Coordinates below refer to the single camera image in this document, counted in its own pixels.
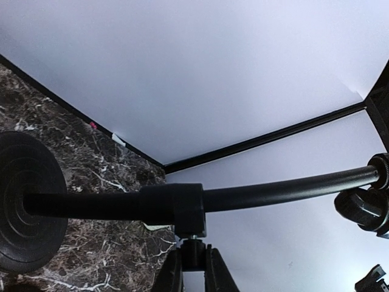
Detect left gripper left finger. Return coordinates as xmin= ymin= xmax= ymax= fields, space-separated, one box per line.
xmin=151 ymin=248 xmax=182 ymax=292

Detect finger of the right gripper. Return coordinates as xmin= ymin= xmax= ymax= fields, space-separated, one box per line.
xmin=364 ymin=63 xmax=389 ymax=151

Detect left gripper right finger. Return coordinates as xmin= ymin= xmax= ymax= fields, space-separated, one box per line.
xmin=205 ymin=245 xmax=239 ymax=292

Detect black mic stand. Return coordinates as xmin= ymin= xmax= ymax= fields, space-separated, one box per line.
xmin=1 ymin=131 xmax=388 ymax=273

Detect right black frame post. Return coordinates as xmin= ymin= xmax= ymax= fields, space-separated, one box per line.
xmin=164 ymin=102 xmax=366 ymax=174

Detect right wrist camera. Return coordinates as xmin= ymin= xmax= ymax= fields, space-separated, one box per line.
xmin=354 ymin=265 xmax=388 ymax=292

